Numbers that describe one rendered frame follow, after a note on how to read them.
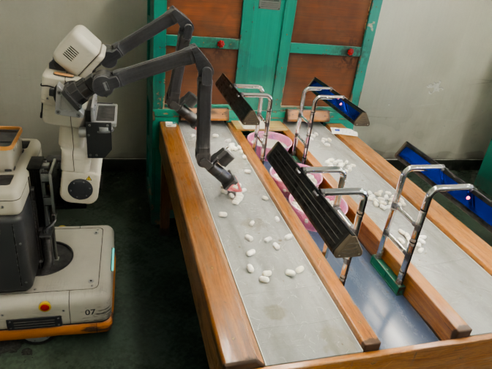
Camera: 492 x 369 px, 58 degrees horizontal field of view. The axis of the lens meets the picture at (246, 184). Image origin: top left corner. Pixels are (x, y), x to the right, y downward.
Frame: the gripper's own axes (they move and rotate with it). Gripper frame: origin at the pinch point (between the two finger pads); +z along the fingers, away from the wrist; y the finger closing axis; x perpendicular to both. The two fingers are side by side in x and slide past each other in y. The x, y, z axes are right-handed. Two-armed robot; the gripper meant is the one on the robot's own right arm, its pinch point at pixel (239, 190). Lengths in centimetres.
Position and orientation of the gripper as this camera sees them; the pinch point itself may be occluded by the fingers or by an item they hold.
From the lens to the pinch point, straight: 204.0
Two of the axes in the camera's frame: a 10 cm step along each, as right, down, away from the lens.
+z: 6.4, 5.6, 5.2
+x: -7.2, 6.8, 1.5
